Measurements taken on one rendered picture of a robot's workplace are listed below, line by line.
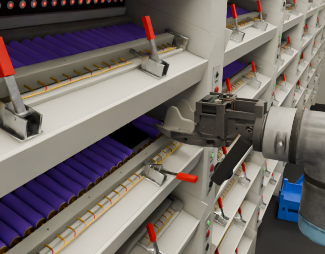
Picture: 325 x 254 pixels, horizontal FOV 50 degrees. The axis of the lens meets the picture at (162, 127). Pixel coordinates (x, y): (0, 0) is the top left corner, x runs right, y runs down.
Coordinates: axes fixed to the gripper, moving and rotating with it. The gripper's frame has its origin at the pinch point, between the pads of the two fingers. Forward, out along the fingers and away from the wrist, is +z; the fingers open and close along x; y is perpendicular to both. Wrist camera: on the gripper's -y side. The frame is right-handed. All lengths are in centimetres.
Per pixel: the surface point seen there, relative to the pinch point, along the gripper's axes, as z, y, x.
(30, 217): 2.9, -2.0, 31.5
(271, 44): -4, 6, -79
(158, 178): -4.6, -5.2, 10.3
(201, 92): -4.9, 5.2, -8.7
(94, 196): -0.8, -2.7, 22.9
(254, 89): -4, -6, -58
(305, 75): -3, -36, -219
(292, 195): -11, -92, -140
